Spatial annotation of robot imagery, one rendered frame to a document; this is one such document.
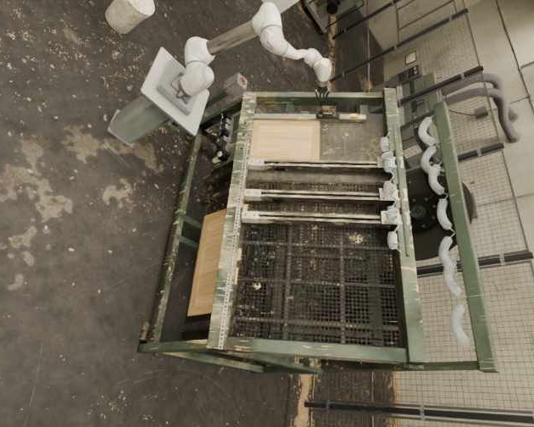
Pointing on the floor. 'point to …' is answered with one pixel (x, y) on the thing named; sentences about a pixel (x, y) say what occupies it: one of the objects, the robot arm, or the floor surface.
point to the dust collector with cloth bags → (319, 10)
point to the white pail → (128, 13)
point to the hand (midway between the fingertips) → (321, 102)
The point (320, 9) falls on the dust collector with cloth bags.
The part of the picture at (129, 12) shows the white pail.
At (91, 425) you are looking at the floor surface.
